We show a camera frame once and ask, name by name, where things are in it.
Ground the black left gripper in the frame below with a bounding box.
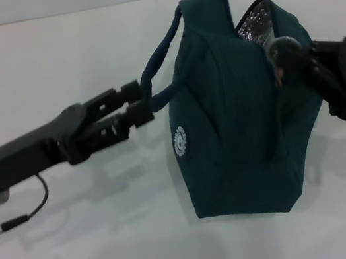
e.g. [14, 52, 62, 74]
[0, 77, 163, 194]

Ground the dark teal insulated lunch bag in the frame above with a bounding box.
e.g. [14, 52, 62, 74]
[126, 0, 346, 235]

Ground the left gripper cable with plug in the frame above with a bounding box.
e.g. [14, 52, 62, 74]
[0, 172, 56, 243]

